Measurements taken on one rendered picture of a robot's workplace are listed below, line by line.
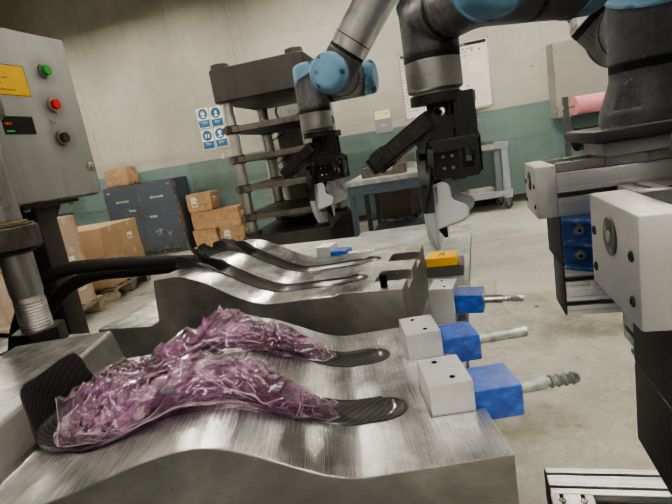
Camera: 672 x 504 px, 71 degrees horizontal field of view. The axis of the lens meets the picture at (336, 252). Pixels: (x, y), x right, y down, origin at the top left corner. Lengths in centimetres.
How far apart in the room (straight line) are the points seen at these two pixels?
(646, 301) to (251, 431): 30
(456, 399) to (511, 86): 683
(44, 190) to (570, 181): 113
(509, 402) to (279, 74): 435
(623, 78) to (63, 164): 122
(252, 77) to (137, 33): 396
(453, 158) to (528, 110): 651
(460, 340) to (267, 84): 427
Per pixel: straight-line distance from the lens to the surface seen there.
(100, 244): 519
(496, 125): 711
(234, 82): 478
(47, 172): 134
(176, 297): 75
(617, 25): 96
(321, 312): 65
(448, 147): 66
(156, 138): 821
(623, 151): 91
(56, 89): 143
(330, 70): 96
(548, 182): 89
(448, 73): 67
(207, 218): 751
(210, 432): 37
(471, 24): 62
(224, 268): 79
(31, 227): 109
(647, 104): 92
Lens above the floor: 107
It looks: 12 degrees down
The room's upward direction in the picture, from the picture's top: 10 degrees counter-clockwise
